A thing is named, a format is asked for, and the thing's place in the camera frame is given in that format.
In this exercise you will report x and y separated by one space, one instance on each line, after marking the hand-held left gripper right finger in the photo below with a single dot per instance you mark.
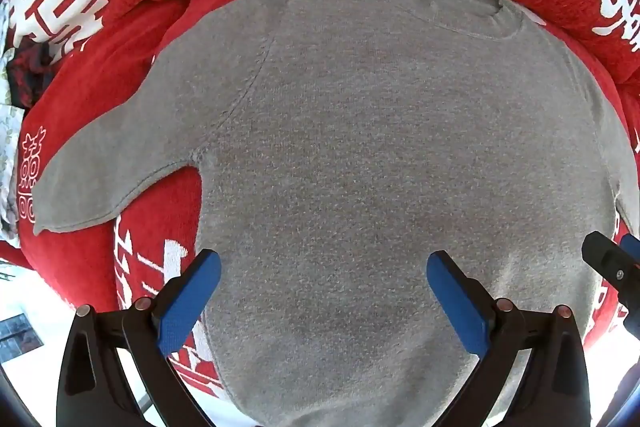
460 302

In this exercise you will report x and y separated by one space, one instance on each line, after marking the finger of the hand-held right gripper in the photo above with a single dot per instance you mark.
607 257

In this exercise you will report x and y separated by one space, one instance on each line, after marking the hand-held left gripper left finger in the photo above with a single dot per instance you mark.
187 302

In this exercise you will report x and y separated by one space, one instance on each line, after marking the grey knit sweater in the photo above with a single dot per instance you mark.
350 147

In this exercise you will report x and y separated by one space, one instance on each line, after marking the dark red patterned cloth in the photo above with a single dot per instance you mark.
30 74

